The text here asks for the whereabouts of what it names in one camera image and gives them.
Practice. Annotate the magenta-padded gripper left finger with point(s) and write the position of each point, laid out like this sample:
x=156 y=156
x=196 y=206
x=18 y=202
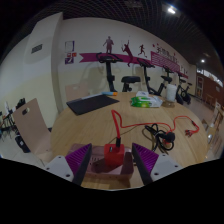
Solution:
x=59 y=166

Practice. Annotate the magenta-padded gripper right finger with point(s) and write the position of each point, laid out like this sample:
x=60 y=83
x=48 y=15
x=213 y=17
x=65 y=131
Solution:
x=163 y=165

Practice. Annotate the red charger block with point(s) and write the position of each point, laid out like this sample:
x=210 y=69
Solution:
x=114 y=155

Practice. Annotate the pink power strip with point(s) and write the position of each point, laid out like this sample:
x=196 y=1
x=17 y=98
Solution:
x=100 y=166

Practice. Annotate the round brown coaster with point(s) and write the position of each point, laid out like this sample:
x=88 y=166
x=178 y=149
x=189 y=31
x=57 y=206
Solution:
x=168 y=104

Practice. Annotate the green wet wipes pack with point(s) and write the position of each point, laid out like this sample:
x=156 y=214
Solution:
x=145 y=101

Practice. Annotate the black flat desk pad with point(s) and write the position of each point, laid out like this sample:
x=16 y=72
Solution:
x=91 y=103

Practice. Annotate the white cup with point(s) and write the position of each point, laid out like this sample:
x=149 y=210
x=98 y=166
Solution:
x=171 y=92

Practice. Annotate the black exercise bike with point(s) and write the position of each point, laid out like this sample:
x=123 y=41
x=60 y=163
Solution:
x=184 y=93
x=146 y=76
x=109 y=75
x=166 y=79

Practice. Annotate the blue and orange pen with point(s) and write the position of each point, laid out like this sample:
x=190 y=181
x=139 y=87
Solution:
x=109 y=93

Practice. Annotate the ceiling light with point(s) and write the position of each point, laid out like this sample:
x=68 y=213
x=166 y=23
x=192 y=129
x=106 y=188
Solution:
x=171 y=10

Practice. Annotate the wall poster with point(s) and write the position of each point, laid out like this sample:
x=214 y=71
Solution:
x=69 y=51

